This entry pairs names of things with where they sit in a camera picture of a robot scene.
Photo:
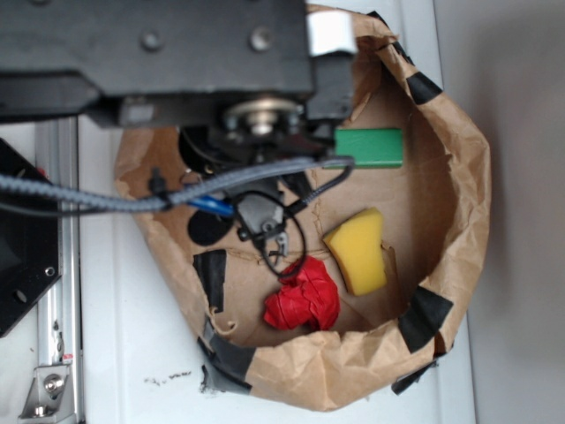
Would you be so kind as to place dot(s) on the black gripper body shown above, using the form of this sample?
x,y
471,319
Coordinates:
x,y
255,205

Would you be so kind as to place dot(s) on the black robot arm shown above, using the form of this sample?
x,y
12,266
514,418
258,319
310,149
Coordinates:
x,y
254,88

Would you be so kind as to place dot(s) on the red crumpled paper ball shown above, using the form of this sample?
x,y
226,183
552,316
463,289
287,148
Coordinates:
x,y
309,297

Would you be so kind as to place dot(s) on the yellow sponge wedge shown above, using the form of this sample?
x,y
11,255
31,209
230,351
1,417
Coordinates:
x,y
356,247

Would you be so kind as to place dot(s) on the green rectangular block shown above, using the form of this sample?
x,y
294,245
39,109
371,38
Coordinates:
x,y
371,148

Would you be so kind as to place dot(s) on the brown paper bag bin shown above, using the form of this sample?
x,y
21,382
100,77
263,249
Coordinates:
x,y
436,213

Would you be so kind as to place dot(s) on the white tray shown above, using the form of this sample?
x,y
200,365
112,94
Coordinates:
x,y
141,363

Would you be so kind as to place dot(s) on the aluminium frame rail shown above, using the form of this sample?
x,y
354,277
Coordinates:
x,y
59,314

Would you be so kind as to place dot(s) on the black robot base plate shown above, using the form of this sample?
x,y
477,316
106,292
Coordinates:
x,y
29,244

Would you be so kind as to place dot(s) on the metal corner bracket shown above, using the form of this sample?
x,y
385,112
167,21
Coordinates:
x,y
50,398

